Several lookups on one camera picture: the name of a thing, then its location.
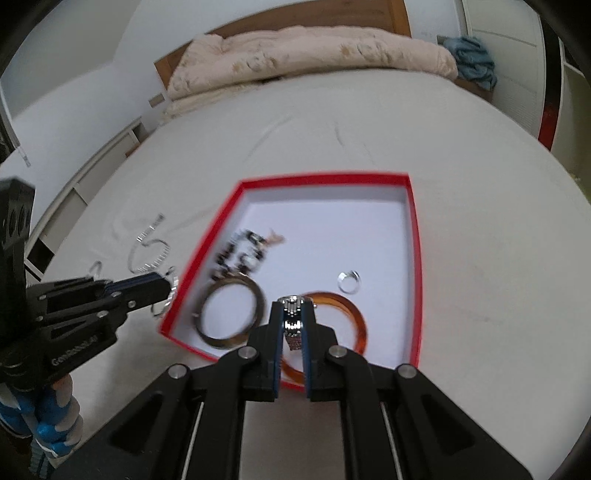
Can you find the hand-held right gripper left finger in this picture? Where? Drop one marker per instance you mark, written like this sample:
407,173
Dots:
276,341

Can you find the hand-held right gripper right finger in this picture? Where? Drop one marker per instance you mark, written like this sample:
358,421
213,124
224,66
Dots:
308,350

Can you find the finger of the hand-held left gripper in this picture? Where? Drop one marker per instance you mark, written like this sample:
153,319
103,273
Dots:
83,287
138,296

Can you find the red shallow box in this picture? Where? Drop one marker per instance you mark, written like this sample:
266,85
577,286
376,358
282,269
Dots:
323,230

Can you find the person's left hand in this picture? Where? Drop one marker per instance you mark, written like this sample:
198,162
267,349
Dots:
46,415

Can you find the metallic bangle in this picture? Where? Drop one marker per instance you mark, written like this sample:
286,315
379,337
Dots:
220,343

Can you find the amber bangle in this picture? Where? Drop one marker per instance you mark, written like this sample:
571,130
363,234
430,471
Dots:
363,332

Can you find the small pink ornament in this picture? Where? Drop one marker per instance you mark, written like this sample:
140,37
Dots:
276,239

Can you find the bed with white sheet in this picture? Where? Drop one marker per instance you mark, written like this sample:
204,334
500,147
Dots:
369,134

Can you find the cream floral quilt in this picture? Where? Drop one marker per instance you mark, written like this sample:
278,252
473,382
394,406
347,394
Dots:
323,53

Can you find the wooden nightstand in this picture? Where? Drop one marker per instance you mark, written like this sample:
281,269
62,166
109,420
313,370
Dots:
475,94

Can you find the blue cloth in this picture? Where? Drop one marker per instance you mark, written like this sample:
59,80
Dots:
475,60

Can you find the wooden headboard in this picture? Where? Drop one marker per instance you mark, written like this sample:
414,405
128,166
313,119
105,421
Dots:
398,16

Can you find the white wardrobe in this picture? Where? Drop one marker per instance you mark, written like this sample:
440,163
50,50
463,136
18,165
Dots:
512,60

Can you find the low white wall cabinet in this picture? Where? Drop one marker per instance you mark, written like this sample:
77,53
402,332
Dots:
92,175

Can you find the wall switch panel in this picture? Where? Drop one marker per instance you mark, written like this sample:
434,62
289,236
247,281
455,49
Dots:
156,100

